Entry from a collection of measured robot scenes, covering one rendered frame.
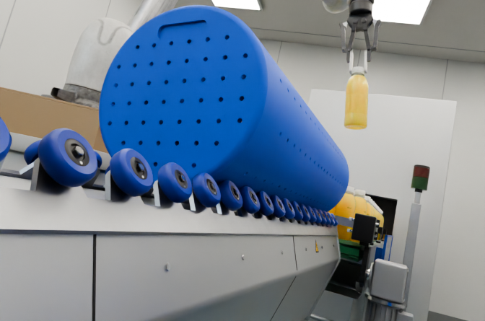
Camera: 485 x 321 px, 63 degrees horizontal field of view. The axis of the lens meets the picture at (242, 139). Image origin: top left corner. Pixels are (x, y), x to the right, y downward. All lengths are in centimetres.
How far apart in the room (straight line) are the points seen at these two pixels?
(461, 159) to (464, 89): 94
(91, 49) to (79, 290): 88
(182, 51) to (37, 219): 38
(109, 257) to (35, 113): 77
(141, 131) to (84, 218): 30
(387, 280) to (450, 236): 422
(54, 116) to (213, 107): 57
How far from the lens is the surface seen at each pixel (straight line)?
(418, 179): 178
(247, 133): 52
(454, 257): 571
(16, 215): 28
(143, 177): 37
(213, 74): 57
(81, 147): 32
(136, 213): 37
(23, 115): 110
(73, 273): 32
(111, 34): 115
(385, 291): 151
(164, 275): 41
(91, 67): 112
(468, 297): 579
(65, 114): 103
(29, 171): 56
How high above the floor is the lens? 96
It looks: 9 degrees up
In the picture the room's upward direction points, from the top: 12 degrees clockwise
